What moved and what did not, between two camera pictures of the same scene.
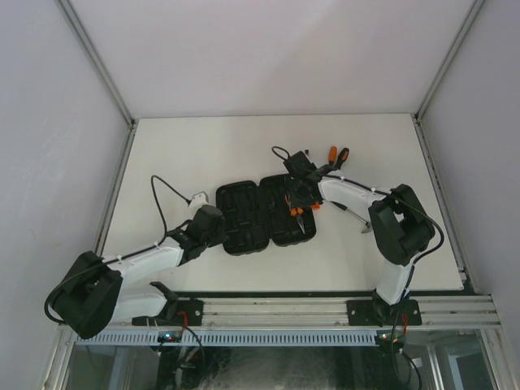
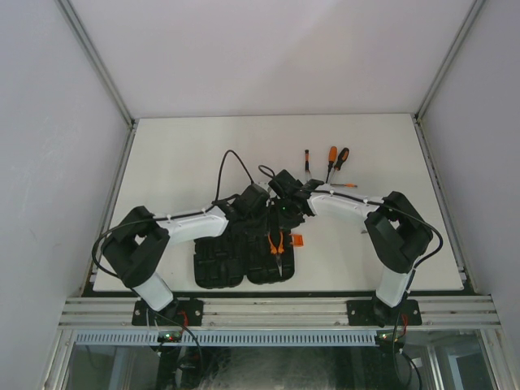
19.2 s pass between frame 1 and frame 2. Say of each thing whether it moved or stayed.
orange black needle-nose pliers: moved
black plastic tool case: moved
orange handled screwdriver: stayed
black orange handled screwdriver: stayed
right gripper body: moved
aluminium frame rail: stayed
